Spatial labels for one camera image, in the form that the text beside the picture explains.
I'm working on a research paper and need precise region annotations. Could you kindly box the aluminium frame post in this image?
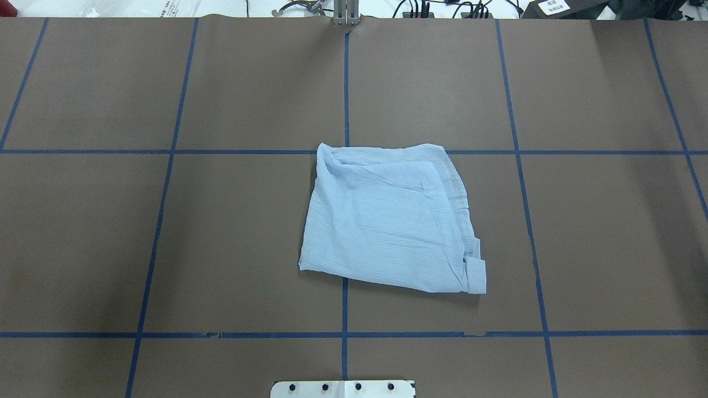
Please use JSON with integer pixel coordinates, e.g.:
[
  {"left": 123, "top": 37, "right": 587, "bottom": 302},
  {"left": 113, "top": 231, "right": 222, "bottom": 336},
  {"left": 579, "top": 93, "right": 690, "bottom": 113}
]
[{"left": 333, "top": 0, "right": 361, "bottom": 26}]

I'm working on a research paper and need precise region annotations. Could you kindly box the white camera mast base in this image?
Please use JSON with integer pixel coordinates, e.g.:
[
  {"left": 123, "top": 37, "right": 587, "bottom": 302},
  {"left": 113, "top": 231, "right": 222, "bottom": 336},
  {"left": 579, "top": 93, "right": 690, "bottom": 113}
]
[{"left": 270, "top": 380, "right": 417, "bottom": 397}]

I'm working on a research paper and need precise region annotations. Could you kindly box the light blue button-up shirt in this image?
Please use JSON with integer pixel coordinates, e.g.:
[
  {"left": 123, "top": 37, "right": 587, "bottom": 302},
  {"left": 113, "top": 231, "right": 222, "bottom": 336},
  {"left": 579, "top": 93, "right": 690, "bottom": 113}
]
[{"left": 298, "top": 144, "right": 487, "bottom": 295}]

